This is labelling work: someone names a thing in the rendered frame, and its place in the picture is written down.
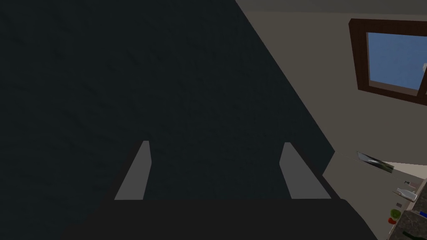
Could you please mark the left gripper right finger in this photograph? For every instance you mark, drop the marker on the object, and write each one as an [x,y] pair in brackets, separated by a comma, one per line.
[302,181]

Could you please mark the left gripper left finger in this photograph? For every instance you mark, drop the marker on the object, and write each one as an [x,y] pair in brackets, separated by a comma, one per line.
[135,181]

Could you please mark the dark kitchen counter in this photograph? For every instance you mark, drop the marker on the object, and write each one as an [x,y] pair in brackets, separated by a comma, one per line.
[409,220]

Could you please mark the brown framed window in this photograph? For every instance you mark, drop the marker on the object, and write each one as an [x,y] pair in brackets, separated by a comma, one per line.
[393,60]

